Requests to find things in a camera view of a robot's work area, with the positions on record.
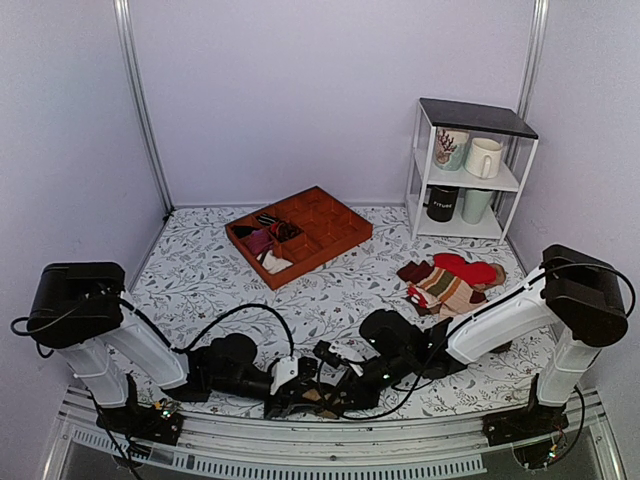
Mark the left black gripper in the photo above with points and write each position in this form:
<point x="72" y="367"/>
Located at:
<point x="285" y="404"/>

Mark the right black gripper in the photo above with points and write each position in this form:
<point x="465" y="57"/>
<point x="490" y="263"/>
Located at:
<point x="363" y="399"/>

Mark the brown argyle sock pair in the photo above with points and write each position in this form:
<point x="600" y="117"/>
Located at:
<point x="328" y="405"/>

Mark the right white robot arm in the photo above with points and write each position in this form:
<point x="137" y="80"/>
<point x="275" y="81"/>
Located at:
<point x="568" y="287"/>

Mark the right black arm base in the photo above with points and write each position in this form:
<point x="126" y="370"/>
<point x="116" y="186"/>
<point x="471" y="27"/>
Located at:
<point x="526" y="423"/>

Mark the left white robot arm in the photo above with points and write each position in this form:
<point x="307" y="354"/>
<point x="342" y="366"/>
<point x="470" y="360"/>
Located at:
<point x="82" y="311"/>

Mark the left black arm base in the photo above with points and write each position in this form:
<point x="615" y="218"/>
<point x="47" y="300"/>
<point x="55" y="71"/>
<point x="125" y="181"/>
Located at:
<point x="159" y="423"/>

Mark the dark red patterned sock roll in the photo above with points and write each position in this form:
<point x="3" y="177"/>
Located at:
<point x="284" y="231"/>

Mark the black white striped sock roll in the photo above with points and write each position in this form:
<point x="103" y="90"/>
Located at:
<point x="266" y="219"/>

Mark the white rolled sock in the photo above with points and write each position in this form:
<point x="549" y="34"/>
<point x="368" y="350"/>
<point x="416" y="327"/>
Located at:
<point x="271" y="263"/>

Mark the striped beige sock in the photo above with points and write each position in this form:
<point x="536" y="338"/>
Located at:
<point x="442" y="293"/>

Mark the brown divided wooden tray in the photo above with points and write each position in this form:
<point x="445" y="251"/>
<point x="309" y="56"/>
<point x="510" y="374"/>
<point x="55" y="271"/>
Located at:
<point x="329" y="229"/>

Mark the purple rolled sock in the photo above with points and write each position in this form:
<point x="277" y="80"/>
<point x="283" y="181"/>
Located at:
<point x="258" y="242"/>

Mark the floral white tablecloth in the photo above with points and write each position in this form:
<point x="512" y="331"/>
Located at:
<point x="197" y="287"/>

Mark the black rolled sock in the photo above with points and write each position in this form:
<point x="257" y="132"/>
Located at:
<point x="242" y="231"/>

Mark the black mug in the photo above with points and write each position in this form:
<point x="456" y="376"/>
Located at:
<point x="441" y="203"/>

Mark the pale green tumbler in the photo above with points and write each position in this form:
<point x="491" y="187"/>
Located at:
<point x="475" y="203"/>

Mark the white shelf rack black top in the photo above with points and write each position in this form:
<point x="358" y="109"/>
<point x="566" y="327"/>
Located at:
<point x="519" y="142"/>

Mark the coral pattern mug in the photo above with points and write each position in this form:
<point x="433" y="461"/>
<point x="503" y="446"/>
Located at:
<point x="451" y="148"/>

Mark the white ribbed mug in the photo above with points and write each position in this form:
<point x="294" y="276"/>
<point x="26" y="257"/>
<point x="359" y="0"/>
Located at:
<point x="484" y="158"/>

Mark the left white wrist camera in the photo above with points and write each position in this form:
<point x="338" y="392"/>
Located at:
<point x="284" y="370"/>

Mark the aluminium front rail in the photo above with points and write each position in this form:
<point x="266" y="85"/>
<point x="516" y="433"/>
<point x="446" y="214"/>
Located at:
<point x="215" y="446"/>

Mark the right aluminium frame post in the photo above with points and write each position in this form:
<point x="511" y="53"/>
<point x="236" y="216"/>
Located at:
<point x="534" y="53"/>

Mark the aluminium frame post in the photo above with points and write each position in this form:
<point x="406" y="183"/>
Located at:
<point x="125" y="32"/>
<point x="534" y="53"/>

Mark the left aluminium frame post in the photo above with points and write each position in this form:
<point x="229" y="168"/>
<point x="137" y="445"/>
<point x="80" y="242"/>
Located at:
<point x="125" y="32"/>

